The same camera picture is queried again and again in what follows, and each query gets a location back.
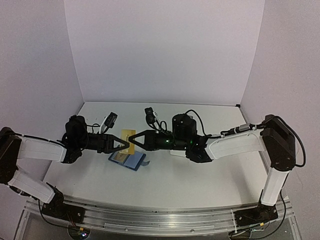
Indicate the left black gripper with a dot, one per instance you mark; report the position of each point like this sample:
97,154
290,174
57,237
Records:
105,143

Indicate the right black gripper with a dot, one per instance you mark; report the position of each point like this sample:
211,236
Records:
147,132

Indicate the gold credit card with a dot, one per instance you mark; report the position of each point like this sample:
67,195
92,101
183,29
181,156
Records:
125,134
120,157

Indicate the blue card holder wallet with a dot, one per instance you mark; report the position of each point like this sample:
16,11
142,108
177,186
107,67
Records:
133,162

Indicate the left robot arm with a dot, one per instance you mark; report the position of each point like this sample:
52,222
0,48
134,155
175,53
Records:
51,201

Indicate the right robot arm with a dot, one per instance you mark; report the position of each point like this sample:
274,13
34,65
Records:
272,136

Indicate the white plastic tray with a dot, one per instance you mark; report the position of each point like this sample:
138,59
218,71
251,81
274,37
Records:
179,153

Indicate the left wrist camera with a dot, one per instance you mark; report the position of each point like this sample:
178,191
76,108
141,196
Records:
108,123

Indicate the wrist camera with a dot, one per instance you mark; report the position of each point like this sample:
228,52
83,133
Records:
150,116
108,123

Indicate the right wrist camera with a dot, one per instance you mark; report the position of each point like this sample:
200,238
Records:
150,116

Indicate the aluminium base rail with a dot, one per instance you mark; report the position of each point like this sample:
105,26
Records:
170,222

